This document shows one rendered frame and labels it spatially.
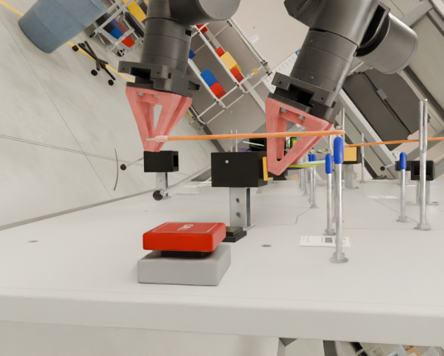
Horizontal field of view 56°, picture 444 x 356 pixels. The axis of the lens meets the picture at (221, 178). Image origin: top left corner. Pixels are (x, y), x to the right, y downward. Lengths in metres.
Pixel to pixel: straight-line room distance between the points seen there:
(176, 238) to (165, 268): 0.02
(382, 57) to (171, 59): 0.24
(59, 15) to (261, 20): 5.51
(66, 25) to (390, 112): 2.98
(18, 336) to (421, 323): 0.49
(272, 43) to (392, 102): 7.10
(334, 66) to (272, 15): 8.37
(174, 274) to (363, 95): 1.34
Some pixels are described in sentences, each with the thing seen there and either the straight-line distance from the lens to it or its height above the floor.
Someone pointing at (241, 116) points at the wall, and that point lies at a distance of 8.30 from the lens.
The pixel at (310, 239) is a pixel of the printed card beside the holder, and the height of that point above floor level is 1.17.
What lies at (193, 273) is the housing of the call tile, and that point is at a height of 1.11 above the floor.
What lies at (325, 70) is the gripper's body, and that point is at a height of 1.29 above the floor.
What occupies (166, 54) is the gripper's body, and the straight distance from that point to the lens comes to 0.51.
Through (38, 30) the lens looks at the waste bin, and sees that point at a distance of 4.00.
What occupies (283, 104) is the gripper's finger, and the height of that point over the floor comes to 1.23.
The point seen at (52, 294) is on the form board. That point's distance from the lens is 0.30.
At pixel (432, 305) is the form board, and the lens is 0.27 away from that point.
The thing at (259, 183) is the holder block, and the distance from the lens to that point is 0.47.
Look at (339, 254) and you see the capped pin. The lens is 0.35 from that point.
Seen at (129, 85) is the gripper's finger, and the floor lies 1.10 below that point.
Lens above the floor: 1.21
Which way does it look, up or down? 10 degrees down
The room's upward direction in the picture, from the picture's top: 53 degrees clockwise
